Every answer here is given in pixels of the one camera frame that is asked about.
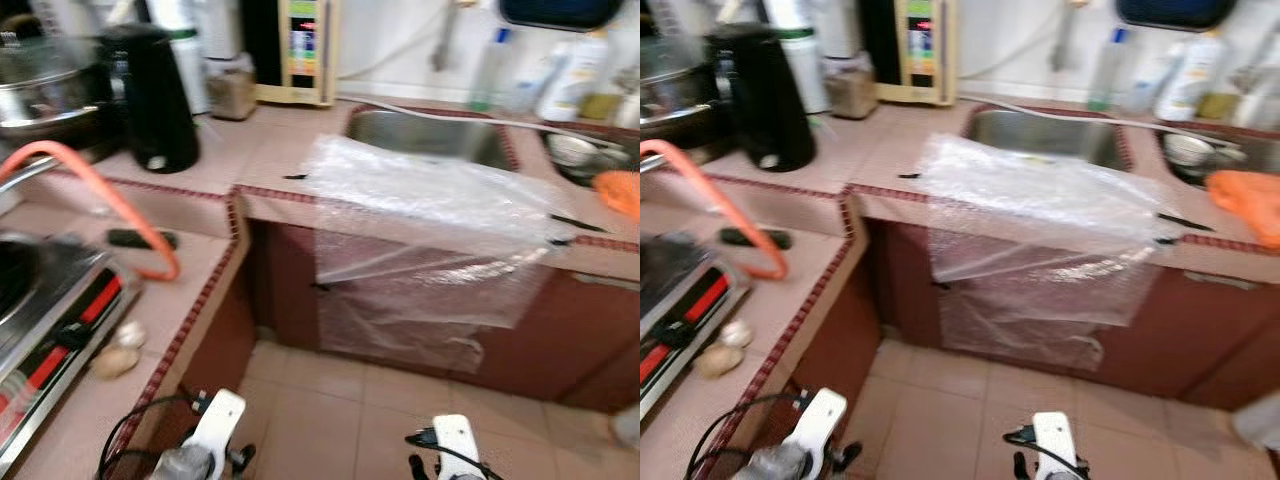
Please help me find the large garlic bulb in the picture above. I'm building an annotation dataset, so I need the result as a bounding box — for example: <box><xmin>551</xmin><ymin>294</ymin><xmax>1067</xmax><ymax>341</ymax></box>
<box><xmin>90</xmin><ymin>345</ymin><xmax>141</xmax><ymax>380</ymax></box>
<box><xmin>697</xmin><ymin>345</ymin><xmax>746</xmax><ymax>379</ymax></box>

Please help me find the dark red cabinet door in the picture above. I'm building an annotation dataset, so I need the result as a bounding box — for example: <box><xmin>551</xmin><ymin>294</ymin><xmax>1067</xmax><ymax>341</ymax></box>
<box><xmin>245</xmin><ymin>220</ymin><xmax>561</xmax><ymax>391</ymax></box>
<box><xmin>490</xmin><ymin>265</ymin><xmax>641</xmax><ymax>413</ymax></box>
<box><xmin>855</xmin><ymin>220</ymin><xmax>1171</xmax><ymax>386</ymax></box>
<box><xmin>1100</xmin><ymin>265</ymin><xmax>1280</xmax><ymax>413</ymax></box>

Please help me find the steel gas stove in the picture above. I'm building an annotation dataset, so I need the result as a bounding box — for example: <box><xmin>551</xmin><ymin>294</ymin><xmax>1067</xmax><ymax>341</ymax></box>
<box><xmin>0</xmin><ymin>235</ymin><xmax>143</xmax><ymax>473</ymax></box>
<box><xmin>640</xmin><ymin>235</ymin><xmax>751</xmax><ymax>421</ymax></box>

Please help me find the dark green oblong object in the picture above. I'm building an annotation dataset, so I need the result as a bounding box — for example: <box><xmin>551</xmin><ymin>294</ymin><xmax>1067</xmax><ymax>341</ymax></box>
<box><xmin>107</xmin><ymin>228</ymin><xmax>179</xmax><ymax>251</ymax></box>
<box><xmin>718</xmin><ymin>228</ymin><xmax>791</xmax><ymax>251</ymax></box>

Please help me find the clear bubble wrap sheet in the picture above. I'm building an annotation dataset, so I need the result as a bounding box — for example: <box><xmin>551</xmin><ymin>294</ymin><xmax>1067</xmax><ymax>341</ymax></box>
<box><xmin>300</xmin><ymin>133</ymin><xmax>576</xmax><ymax>376</ymax></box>
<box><xmin>918</xmin><ymin>133</ymin><xmax>1186</xmax><ymax>373</ymax></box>

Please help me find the stainless steel sink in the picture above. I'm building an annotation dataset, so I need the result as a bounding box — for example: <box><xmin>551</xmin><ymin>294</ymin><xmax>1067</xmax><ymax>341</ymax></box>
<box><xmin>1160</xmin><ymin>125</ymin><xmax>1280</xmax><ymax>191</ymax></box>
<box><xmin>963</xmin><ymin>103</ymin><xmax>1136</xmax><ymax>173</ymax></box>
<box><xmin>543</xmin><ymin>125</ymin><xmax>641</xmax><ymax>191</ymax></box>
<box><xmin>343</xmin><ymin>103</ymin><xmax>523</xmax><ymax>173</ymax></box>

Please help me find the orange plastic bag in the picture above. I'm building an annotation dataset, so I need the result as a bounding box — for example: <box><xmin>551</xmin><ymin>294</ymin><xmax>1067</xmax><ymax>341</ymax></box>
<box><xmin>1205</xmin><ymin>170</ymin><xmax>1280</xmax><ymax>251</ymax></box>
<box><xmin>592</xmin><ymin>170</ymin><xmax>641</xmax><ymax>223</ymax></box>

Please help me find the white ceramic bowl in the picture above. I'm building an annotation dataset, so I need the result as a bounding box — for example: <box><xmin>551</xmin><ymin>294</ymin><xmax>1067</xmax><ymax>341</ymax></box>
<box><xmin>1163</xmin><ymin>133</ymin><xmax>1216</xmax><ymax>168</ymax></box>
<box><xmin>548</xmin><ymin>133</ymin><xmax>601</xmax><ymax>168</ymax></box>

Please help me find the jar of brown powder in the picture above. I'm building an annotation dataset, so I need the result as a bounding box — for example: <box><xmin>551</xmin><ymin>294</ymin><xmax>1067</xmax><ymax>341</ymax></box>
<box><xmin>205</xmin><ymin>52</ymin><xmax>258</xmax><ymax>121</ymax></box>
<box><xmin>825</xmin><ymin>52</ymin><xmax>879</xmax><ymax>119</ymax></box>

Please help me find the black electric kettle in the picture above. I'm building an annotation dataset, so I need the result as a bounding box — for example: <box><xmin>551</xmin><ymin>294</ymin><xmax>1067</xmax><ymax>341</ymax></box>
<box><xmin>95</xmin><ymin>25</ymin><xmax>201</xmax><ymax>174</ymax></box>
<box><xmin>705</xmin><ymin>22</ymin><xmax>818</xmax><ymax>173</ymax></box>

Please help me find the white water filter jug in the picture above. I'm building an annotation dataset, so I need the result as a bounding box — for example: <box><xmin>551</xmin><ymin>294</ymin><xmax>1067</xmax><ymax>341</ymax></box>
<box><xmin>150</xmin><ymin>0</ymin><xmax>213</xmax><ymax>114</ymax></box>
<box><xmin>770</xmin><ymin>0</ymin><xmax>833</xmax><ymax>114</ymax></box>

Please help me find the clear bottle blue cap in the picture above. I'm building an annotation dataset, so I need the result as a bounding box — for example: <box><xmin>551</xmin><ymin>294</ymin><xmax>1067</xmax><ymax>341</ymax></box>
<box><xmin>470</xmin><ymin>27</ymin><xmax>513</xmax><ymax>111</ymax></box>
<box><xmin>1088</xmin><ymin>27</ymin><xmax>1131</xmax><ymax>111</ymax></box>

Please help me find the steel pot glass lid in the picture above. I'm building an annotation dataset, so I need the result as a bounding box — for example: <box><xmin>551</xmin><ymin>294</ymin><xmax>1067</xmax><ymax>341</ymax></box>
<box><xmin>640</xmin><ymin>35</ymin><xmax>726</xmax><ymax>151</ymax></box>
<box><xmin>0</xmin><ymin>35</ymin><xmax>119</xmax><ymax>161</ymax></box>

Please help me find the yellow green sponge holder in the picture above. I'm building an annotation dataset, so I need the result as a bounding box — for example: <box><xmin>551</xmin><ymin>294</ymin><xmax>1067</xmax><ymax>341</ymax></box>
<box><xmin>1197</xmin><ymin>92</ymin><xmax>1241</xmax><ymax>121</ymax></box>
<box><xmin>580</xmin><ymin>92</ymin><xmax>623</xmax><ymax>121</ymax></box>

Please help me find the grey metal faucet lever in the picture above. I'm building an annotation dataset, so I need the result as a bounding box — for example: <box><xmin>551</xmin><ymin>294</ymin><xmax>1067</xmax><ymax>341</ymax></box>
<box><xmin>1050</xmin><ymin>0</ymin><xmax>1086</xmax><ymax>73</ymax></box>
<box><xmin>430</xmin><ymin>0</ymin><xmax>469</xmax><ymax>73</ymax></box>

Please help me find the cream water ionizer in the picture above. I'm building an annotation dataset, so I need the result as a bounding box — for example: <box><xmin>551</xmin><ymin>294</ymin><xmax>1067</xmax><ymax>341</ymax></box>
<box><xmin>860</xmin><ymin>0</ymin><xmax>961</xmax><ymax>108</ymax></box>
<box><xmin>240</xmin><ymin>0</ymin><xmax>341</xmax><ymax>108</ymax></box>

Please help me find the white dish soap bottle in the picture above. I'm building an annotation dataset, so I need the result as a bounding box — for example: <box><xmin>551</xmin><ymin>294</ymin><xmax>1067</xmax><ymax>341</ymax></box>
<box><xmin>1153</xmin><ymin>30</ymin><xmax>1231</xmax><ymax>123</ymax></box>
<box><xmin>535</xmin><ymin>30</ymin><xmax>613</xmax><ymax>123</ymax></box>

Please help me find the grey plastic container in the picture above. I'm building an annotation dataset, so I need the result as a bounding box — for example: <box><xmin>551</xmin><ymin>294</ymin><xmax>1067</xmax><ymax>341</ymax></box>
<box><xmin>195</xmin><ymin>0</ymin><xmax>246</xmax><ymax>61</ymax></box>
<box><xmin>815</xmin><ymin>0</ymin><xmax>866</xmax><ymax>61</ymax></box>

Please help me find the black hanging pan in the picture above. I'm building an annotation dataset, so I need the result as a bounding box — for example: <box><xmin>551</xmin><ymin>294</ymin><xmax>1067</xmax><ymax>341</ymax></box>
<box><xmin>1115</xmin><ymin>0</ymin><xmax>1241</xmax><ymax>32</ymax></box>
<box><xmin>497</xmin><ymin>0</ymin><xmax>628</xmax><ymax>32</ymax></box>

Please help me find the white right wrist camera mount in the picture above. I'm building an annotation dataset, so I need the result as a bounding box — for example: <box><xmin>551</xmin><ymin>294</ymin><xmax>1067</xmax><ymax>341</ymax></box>
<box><xmin>432</xmin><ymin>413</ymin><xmax>484</xmax><ymax>480</ymax></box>
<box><xmin>1033</xmin><ymin>411</ymin><xmax>1079</xmax><ymax>480</ymax></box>

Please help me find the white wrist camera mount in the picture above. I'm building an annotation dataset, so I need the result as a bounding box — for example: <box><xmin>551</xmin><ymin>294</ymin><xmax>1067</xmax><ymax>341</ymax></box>
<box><xmin>792</xmin><ymin>388</ymin><xmax>849</xmax><ymax>453</ymax></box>
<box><xmin>1033</xmin><ymin>411</ymin><xmax>1079</xmax><ymax>480</ymax></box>
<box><xmin>190</xmin><ymin>388</ymin><xmax>247</xmax><ymax>453</ymax></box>
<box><xmin>432</xmin><ymin>413</ymin><xmax>484</xmax><ymax>480</ymax></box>

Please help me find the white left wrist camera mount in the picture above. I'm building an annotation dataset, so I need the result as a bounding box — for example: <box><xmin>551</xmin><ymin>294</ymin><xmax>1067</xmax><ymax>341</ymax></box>
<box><xmin>190</xmin><ymin>388</ymin><xmax>247</xmax><ymax>453</ymax></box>
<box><xmin>792</xmin><ymin>388</ymin><xmax>849</xmax><ymax>453</ymax></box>

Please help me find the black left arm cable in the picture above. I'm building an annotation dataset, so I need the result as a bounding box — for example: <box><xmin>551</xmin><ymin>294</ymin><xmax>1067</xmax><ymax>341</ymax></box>
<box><xmin>97</xmin><ymin>393</ymin><xmax>213</xmax><ymax>480</ymax></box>
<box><xmin>688</xmin><ymin>393</ymin><xmax>813</xmax><ymax>480</ymax></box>

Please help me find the orange gas hose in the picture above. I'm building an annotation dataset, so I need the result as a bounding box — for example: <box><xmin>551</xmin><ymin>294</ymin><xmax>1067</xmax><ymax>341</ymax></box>
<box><xmin>640</xmin><ymin>140</ymin><xmax>789</xmax><ymax>284</ymax></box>
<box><xmin>0</xmin><ymin>140</ymin><xmax>183</xmax><ymax>284</ymax></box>

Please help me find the grey hose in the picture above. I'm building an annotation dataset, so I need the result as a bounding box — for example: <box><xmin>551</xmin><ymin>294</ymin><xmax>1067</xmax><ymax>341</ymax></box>
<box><xmin>335</xmin><ymin>92</ymin><xmax>641</xmax><ymax>151</ymax></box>
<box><xmin>957</xmin><ymin>92</ymin><xmax>1251</xmax><ymax>151</ymax></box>

